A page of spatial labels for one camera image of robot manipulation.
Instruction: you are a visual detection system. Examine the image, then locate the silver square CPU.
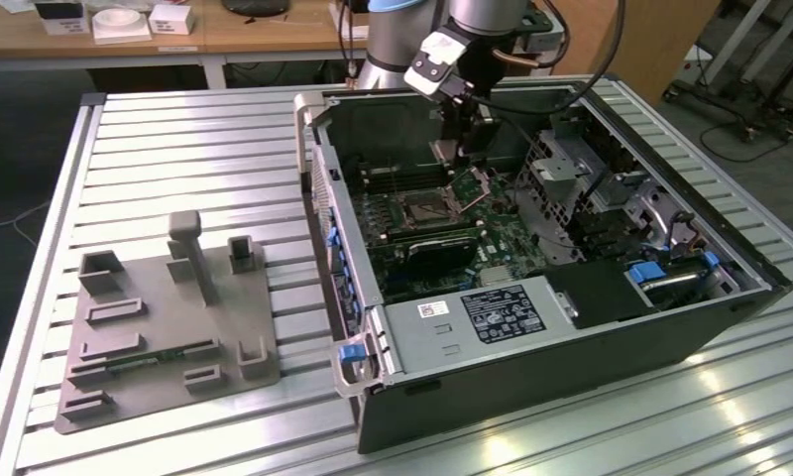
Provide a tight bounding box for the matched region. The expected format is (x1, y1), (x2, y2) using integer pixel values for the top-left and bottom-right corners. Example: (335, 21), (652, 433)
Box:
(428, 140), (464, 169)

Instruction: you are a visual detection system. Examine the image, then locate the black RAM slot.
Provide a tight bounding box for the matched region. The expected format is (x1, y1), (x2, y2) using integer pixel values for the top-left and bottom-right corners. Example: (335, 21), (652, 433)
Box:
(361, 167), (451, 177)
(364, 177), (452, 186)
(363, 172), (451, 181)
(365, 181), (453, 192)

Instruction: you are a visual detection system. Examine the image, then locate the CPU socket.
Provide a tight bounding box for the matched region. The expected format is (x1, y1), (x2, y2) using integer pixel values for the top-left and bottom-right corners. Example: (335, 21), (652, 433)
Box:
(399, 189), (469, 225)

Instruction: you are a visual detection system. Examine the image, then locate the black expansion slot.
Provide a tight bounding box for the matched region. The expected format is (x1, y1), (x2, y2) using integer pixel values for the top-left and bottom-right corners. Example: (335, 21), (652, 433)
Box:
(369, 225), (475, 245)

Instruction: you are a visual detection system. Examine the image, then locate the grey metal drive cage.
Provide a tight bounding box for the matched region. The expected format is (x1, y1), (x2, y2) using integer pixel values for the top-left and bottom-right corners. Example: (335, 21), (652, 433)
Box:
(515, 101), (649, 267)

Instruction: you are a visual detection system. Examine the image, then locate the green motherboard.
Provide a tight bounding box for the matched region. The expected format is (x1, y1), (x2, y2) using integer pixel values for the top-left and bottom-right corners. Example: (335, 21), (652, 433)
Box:
(353, 161), (551, 304)

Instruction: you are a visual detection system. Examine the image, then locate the black expansion card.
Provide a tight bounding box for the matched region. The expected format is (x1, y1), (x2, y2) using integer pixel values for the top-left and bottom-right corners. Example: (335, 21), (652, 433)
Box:
(401, 236), (479, 295)

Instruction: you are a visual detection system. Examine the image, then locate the silver chipset heat sink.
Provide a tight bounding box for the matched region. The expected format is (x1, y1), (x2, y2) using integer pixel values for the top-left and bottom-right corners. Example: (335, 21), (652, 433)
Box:
(485, 266), (525, 288)

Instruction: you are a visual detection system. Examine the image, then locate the brown wooden panel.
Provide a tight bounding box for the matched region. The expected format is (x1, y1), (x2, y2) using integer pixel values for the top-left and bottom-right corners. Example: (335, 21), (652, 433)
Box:
(552, 0), (725, 105)

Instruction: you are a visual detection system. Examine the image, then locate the wooden desk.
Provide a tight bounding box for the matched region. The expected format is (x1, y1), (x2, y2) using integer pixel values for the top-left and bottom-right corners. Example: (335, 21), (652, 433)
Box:
(0, 0), (567, 91)

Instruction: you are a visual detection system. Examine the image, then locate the black plastic shroud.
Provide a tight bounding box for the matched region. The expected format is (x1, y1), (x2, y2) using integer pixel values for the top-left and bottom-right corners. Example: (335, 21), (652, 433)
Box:
(543, 258), (660, 332)

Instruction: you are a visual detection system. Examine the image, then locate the blue drive carrier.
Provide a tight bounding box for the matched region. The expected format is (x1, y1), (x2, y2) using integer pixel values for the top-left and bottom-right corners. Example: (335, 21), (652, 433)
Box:
(624, 261), (668, 290)

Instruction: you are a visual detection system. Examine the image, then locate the black round object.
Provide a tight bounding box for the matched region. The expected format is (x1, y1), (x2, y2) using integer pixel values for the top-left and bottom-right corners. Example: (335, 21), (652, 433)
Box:
(221, 0), (291, 16)

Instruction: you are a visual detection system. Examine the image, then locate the silver power supply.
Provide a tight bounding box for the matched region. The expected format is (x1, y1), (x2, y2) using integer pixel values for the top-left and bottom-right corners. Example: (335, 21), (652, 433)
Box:
(375, 275), (580, 377)

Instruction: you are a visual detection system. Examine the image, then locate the black wheeled stand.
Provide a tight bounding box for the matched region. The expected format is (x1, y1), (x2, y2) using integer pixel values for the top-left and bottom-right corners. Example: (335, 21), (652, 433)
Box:
(660, 0), (793, 145)

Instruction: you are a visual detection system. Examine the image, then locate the white printed box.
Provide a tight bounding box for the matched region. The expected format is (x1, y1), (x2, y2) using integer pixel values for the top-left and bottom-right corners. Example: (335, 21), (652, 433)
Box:
(146, 3), (199, 37)

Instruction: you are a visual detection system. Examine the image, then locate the blue case latch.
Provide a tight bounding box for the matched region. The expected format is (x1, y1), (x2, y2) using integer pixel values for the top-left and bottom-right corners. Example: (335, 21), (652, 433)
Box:
(336, 343), (367, 369)

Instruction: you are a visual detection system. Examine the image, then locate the white box with round hollow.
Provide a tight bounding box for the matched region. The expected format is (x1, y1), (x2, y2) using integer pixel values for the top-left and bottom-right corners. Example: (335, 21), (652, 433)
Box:
(89, 8), (154, 47)

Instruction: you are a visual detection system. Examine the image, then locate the black open PC case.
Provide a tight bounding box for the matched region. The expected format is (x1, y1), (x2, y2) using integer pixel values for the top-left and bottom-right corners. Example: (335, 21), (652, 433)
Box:
(292, 77), (793, 455)

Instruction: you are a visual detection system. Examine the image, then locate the grey parts rack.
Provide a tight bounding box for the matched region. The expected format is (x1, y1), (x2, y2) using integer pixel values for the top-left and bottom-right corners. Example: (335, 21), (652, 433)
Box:
(52, 210), (283, 436)

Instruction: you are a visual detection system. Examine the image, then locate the white box with dark top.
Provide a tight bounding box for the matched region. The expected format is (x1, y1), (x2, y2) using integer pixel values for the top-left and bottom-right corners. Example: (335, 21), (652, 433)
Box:
(33, 0), (85, 37)

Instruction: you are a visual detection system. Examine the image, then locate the green RAM stick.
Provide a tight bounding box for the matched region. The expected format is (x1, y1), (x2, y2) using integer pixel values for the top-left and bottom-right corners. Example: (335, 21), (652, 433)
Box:
(104, 346), (191, 373)

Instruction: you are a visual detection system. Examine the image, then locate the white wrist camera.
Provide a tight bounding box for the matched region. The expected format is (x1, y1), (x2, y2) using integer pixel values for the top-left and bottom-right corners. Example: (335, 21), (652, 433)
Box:
(401, 29), (472, 96)

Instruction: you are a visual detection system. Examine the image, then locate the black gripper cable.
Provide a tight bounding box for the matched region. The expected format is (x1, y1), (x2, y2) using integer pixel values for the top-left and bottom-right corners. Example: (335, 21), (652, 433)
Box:
(468, 0), (631, 118)

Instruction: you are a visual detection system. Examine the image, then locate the black hanging cable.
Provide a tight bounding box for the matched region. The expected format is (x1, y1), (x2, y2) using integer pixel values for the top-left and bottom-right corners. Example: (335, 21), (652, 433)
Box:
(332, 0), (367, 78)

